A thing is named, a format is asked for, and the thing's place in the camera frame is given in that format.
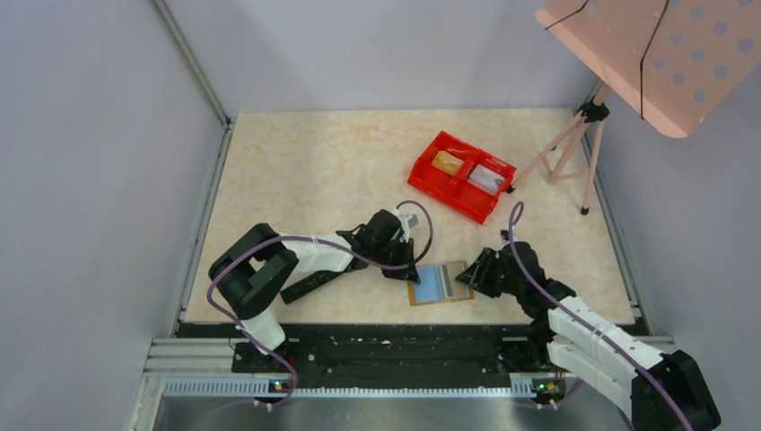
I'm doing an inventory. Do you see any yellow leather card holder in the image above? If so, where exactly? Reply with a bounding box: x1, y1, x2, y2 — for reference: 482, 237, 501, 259
407, 261, 474, 306

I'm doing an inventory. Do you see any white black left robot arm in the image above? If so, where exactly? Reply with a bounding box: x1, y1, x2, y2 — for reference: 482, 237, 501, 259
208, 208, 420, 355

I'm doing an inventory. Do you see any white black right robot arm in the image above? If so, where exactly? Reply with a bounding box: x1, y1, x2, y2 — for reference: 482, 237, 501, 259
456, 242, 722, 430

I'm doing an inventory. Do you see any white card in bin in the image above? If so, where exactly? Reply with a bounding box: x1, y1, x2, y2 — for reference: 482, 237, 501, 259
468, 164, 505, 195

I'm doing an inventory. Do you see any orange card in bin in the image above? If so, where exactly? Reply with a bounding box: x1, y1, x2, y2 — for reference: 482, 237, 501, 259
431, 151, 464, 176

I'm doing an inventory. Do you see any black microphone silver head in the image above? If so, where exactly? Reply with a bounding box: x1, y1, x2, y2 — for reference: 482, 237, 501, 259
280, 269, 352, 304

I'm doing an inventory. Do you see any red two-compartment plastic bin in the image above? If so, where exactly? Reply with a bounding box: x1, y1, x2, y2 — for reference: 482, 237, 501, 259
407, 131, 517, 224

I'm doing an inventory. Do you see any pink perforated music stand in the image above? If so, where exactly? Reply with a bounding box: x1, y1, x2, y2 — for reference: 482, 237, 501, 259
507, 0, 760, 215

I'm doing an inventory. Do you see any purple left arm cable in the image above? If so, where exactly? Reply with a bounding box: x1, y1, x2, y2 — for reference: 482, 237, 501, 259
206, 199, 435, 411

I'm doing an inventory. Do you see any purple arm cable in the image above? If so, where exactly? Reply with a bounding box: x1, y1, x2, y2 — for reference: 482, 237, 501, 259
506, 200, 696, 431
206, 199, 435, 411

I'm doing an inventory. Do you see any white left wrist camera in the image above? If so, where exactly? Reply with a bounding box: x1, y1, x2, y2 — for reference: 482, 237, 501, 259
398, 214, 419, 232

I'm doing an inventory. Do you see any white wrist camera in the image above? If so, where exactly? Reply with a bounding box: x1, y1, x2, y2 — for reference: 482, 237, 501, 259
500, 229, 523, 247
398, 214, 419, 232

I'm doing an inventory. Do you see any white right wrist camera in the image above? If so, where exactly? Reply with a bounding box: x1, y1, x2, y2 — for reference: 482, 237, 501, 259
500, 229, 523, 247

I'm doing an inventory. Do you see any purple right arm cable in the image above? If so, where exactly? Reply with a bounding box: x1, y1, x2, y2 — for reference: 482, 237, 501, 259
506, 200, 696, 431

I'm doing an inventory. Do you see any grey slotted cable duct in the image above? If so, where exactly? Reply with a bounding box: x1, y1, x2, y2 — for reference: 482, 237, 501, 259
162, 377, 536, 399

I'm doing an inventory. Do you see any black cable on stand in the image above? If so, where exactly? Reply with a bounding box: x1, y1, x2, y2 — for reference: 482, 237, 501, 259
544, 0, 672, 120

